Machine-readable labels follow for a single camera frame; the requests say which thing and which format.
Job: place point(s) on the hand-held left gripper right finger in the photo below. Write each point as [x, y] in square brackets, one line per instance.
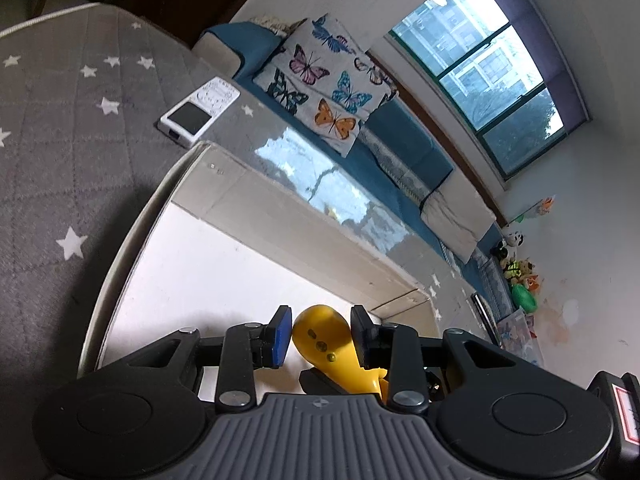
[361, 337]

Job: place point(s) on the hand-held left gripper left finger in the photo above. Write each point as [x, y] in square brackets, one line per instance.
[282, 336]

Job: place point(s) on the large yellow rubber toy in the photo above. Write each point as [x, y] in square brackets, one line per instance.
[325, 350]

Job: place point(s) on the white drawer box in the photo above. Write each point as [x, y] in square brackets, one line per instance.
[200, 270]

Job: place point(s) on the black remote control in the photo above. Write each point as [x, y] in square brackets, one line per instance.
[481, 312]

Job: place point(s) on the clear box of picture books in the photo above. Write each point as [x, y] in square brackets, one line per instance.
[520, 337]

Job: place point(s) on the green round toy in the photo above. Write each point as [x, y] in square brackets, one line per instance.
[525, 298]

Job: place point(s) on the beige cushion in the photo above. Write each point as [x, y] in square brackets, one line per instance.
[455, 215]

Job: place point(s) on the yellow green plush toy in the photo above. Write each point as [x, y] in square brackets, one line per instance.
[520, 270]

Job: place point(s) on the panda plush toy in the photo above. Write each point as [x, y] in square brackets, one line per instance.
[512, 238]

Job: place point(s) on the blue sofa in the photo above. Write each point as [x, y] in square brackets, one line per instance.
[400, 130]

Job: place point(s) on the white remote with screen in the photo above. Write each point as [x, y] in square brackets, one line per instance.
[200, 110]

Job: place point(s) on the butterfly print cushion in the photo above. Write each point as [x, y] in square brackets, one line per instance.
[320, 85]

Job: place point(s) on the grey star print tablecloth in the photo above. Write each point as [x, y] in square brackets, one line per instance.
[60, 160]

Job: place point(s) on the green framed window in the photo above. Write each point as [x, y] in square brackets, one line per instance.
[480, 75]

